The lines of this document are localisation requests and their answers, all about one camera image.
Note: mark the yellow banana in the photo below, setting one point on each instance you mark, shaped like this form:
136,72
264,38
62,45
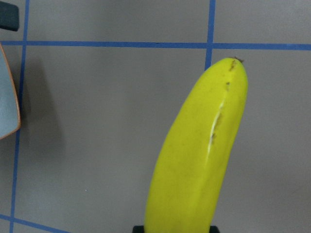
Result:
192,163

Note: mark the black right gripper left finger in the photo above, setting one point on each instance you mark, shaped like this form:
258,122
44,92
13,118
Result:
138,229

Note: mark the grey square plate orange rim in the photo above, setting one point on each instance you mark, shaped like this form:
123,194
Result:
10,120

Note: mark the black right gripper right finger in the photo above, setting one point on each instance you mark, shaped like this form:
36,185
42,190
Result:
214,229

